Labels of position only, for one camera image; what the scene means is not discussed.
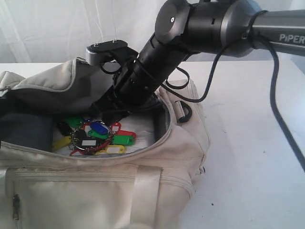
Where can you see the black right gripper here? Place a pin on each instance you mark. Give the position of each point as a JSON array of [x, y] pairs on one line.
[[133, 89]]

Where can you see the colourful key tag bunch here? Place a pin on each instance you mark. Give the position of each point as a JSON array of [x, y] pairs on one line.
[[91, 137]]

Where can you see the beige fabric duffel bag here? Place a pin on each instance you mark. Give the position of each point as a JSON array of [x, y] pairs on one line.
[[145, 189]]

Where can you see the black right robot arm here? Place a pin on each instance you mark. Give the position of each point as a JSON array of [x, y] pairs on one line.
[[224, 27]]

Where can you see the front pocket zipper pull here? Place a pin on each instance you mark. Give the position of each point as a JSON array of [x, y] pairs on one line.
[[16, 207]]

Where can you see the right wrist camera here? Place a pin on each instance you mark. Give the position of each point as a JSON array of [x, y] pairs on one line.
[[99, 53]]

